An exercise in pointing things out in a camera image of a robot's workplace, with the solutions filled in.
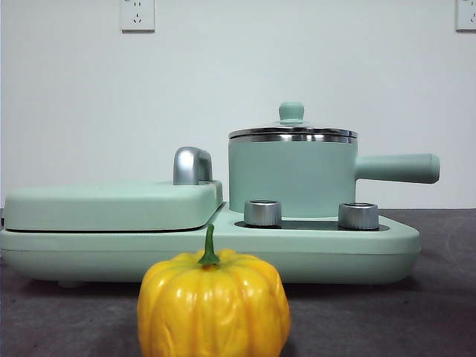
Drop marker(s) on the yellow toy pumpkin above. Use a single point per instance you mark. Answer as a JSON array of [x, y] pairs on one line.
[[212, 308]]

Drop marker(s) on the glass lid with green knob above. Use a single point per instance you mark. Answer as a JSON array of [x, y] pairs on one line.
[[292, 111]]

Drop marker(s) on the mint green cooker base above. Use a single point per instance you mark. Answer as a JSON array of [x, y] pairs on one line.
[[334, 256]]

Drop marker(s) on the silver control knob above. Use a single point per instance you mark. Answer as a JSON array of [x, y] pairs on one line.
[[358, 216], [262, 213]]

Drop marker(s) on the white wall socket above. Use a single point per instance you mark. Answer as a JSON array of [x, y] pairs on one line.
[[137, 16], [466, 15]]

